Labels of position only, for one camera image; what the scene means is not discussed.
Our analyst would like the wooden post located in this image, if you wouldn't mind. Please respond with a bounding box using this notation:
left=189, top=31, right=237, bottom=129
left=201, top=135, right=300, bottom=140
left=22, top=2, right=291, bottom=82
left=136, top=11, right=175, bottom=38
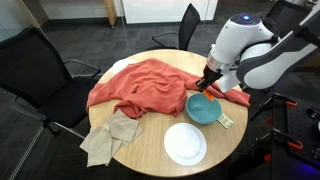
left=103, top=0, right=118, bottom=28

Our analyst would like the black perforated equipment platform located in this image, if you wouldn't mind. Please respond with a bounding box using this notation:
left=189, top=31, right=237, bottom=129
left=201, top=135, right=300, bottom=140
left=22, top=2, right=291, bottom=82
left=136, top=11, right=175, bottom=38
left=271, top=96, right=320, bottom=180

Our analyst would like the black clamp orange handle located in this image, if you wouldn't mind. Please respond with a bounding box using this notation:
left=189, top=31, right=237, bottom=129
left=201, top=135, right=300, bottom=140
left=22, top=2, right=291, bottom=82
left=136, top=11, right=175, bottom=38
left=272, top=93, right=299, bottom=109
left=271, top=128, right=305, bottom=151

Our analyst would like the beige cloth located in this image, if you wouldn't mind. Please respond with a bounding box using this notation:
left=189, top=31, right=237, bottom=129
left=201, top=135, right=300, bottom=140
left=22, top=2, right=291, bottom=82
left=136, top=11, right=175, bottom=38
left=79, top=109, right=144, bottom=168

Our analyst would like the white cabinet panel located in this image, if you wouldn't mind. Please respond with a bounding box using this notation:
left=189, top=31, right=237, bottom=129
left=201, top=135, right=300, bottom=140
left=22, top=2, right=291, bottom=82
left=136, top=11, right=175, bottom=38
left=121, top=0, right=219, bottom=25

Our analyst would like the black mesh office chair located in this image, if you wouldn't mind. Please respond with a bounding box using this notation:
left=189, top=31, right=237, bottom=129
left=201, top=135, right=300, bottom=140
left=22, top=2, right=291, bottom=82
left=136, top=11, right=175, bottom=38
left=146, top=3, right=202, bottom=52

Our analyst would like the teal bowl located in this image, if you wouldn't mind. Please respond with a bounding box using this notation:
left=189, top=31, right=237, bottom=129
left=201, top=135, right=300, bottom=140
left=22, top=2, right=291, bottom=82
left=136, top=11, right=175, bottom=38
left=185, top=92, right=223, bottom=126

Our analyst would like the black wide-back office chair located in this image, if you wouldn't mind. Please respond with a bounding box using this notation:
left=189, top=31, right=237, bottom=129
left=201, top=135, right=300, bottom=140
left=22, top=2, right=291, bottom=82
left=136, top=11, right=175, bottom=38
left=264, top=0, right=314, bottom=34

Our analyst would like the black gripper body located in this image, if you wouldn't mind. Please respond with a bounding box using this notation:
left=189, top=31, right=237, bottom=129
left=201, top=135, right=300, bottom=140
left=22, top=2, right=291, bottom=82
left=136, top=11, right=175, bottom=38
left=198, top=65, right=224, bottom=89

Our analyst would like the green white paper packet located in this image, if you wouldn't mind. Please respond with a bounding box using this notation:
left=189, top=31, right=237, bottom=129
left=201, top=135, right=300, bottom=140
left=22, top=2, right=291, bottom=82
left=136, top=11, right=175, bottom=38
left=217, top=113, right=235, bottom=130

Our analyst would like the white round plate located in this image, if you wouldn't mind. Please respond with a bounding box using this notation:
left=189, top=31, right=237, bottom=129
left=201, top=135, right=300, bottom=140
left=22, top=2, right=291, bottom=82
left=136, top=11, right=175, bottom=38
left=163, top=122, right=208, bottom=167

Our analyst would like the salmon orange cloth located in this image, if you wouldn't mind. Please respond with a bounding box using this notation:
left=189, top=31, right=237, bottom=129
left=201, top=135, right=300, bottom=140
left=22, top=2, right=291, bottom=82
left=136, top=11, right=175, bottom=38
left=85, top=58, right=252, bottom=119

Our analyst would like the large black office chair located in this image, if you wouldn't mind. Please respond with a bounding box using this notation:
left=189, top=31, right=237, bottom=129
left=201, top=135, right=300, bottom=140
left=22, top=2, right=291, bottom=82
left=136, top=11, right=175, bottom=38
left=0, top=26, right=103, bottom=180

